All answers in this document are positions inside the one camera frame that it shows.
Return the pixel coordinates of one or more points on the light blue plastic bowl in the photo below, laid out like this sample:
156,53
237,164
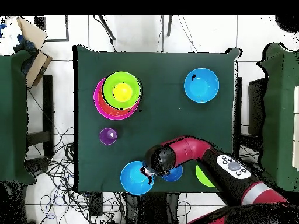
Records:
133,180
201,85

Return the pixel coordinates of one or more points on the orange plastic bowl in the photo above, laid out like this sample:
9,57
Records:
105,108

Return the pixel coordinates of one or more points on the yellow plastic cup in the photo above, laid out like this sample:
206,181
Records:
122,92

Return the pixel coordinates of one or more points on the green plastic bowl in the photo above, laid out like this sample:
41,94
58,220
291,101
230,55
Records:
108,95
203,179

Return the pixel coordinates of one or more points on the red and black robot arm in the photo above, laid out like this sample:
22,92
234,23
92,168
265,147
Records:
191,149

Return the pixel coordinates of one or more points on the small dark blue bowl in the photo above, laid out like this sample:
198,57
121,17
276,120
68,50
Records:
174,176

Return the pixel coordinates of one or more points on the purple plastic cup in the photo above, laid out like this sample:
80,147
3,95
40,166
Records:
108,136

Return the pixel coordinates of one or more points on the dark green tablecloth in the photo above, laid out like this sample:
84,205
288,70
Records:
163,116
280,116
11,116

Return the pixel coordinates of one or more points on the black power strip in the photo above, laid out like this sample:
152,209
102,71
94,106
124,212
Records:
96,205

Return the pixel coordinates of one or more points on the large pink plastic bowl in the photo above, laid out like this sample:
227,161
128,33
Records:
97,102

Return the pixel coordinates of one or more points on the black equipment with knob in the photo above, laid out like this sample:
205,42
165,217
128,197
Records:
36,165

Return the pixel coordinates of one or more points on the black metal stand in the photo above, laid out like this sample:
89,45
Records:
48,105

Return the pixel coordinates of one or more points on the black rectangular object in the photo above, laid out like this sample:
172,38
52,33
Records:
257,105

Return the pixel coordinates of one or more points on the black tripod leg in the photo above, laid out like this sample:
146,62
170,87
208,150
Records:
169,25
107,28

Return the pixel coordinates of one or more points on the cardboard box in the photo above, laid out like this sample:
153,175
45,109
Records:
37,67

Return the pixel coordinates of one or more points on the white box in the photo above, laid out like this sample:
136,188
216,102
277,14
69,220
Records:
296,105

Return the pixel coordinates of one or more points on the blue cloth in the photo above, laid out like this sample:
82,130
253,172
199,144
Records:
25,44

